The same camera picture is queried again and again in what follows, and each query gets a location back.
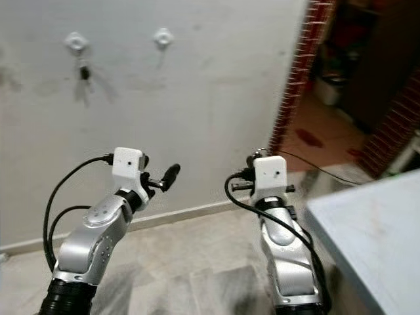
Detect light blue plastic table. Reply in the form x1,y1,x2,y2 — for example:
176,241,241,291
305,169,420,315

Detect short black left arm cable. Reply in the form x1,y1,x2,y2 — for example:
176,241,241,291
50,205,89,260

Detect dark brown wooden door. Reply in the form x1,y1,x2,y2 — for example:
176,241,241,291
345,0,420,129

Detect white pot with dark rim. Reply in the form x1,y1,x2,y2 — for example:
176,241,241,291
315,73,345,106

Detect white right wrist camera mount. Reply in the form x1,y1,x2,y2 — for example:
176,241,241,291
253,156,288,199

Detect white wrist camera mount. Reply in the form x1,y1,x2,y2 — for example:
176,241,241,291
112,148,146,198
253,156,288,199

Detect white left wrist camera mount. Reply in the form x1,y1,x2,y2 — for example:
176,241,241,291
112,148,146,198

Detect red brick tile door trim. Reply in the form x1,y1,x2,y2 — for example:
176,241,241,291
358,85,420,178
269,0,335,155

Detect white wall hook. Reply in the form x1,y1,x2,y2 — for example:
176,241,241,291
66,31,88,53
155,28,175,49

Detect thin black floor cable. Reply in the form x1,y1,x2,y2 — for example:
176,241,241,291
277,150,371,186

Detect long black left arm cable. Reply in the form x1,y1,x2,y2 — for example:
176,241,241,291
43,154,114,271

